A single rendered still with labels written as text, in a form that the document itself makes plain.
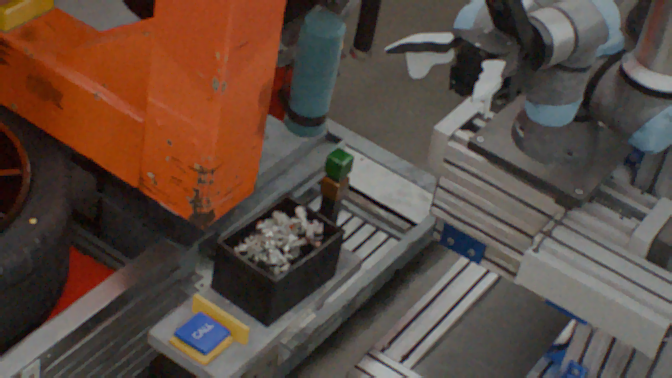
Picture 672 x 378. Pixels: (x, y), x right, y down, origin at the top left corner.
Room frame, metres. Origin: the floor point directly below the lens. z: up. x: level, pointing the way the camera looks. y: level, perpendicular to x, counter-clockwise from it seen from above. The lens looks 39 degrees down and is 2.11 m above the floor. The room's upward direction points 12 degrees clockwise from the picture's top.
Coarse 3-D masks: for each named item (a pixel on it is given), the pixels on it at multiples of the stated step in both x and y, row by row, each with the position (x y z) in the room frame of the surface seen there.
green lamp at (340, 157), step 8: (336, 152) 1.90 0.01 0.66; (344, 152) 1.90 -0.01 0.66; (328, 160) 1.88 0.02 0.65; (336, 160) 1.88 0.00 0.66; (344, 160) 1.88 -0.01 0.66; (352, 160) 1.89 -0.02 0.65; (328, 168) 1.88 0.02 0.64; (336, 168) 1.87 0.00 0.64; (344, 168) 1.87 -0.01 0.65; (352, 168) 1.90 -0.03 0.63; (336, 176) 1.87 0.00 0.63; (344, 176) 1.88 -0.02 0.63
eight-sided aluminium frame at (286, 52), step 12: (324, 0) 2.46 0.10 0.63; (336, 0) 2.49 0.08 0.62; (348, 0) 2.45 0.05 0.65; (336, 12) 2.44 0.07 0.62; (348, 12) 2.45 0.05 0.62; (288, 24) 2.35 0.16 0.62; (288, 36) 2.33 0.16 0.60; (288, 48) 2.26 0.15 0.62; (276, 60) 2.23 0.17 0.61; (288, 60) 2.26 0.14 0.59
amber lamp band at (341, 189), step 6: (324, 180) 1.88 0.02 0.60; (330, 180) 1.88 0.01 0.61; (348, 180) 1.89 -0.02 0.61; (324, 186) 1.88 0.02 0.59; (330, 186) 1.87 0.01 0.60; (336, 186) 1.87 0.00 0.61; (342, 186) 1.88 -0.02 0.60; (324, 192) 1.88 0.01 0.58; (330, 192) 1.87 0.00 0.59; (336, 192) 1.87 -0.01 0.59; (342, 192) 1.88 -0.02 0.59; (336, 198) 1.87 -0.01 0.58
